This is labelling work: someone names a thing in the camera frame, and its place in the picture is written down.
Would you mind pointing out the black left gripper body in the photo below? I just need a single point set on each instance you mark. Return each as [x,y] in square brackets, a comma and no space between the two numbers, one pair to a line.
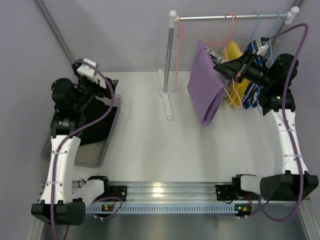
[100,89]

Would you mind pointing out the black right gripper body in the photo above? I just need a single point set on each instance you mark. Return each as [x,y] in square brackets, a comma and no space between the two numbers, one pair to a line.
[244,66]

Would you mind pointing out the purple trousers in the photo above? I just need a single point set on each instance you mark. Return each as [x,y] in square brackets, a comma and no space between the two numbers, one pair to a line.
[205,86]

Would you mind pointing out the pink hanger of black trousers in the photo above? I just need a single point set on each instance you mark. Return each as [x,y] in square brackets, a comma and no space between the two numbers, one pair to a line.
[181,31]

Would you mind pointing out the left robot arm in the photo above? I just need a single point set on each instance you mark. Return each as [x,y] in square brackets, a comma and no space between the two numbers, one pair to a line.
[80,117]

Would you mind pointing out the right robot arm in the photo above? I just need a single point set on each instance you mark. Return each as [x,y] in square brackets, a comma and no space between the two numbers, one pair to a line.
[291,180]

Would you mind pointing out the black white print trousers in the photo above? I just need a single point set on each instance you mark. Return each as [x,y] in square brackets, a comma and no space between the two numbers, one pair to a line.
[217,59]

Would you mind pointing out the yellow trousers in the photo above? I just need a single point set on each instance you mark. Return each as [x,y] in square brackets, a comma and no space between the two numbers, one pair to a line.
[238,91]

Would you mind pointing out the empty light blue hanger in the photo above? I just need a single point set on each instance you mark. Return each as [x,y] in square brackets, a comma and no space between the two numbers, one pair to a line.
[269,57]

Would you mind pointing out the blue white print trousers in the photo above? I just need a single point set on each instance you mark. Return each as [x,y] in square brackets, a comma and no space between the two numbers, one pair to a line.
[251,94]

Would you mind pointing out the light blue hanger with trousers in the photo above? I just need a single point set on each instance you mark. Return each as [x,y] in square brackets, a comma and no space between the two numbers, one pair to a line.
[252,38]

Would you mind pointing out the grey plastic bin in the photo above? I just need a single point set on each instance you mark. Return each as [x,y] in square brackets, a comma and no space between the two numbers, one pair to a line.
[90,155]

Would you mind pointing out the white metal clothes rack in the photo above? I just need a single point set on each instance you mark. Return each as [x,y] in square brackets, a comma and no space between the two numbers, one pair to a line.
[163,75]

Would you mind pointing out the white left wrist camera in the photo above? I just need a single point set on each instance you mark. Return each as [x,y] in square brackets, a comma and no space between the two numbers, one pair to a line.
[85,69]

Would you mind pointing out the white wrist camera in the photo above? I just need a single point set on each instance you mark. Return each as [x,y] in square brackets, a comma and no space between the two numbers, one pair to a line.
[260,46]
[85,69]

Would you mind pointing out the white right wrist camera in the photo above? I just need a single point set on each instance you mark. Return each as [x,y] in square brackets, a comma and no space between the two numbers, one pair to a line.
[260,46]

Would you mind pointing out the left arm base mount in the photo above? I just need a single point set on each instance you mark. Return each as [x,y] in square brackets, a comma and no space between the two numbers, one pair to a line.
[119,191]

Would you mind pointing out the aluminium mounting rail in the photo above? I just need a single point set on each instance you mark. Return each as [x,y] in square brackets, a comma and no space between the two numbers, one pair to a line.
[169,192]

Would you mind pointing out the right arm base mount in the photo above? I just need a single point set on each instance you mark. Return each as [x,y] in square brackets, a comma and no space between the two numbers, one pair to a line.
[228,193]

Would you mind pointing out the blue slotted cable duct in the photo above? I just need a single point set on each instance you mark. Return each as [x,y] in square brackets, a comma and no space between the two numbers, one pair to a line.
[167,208]

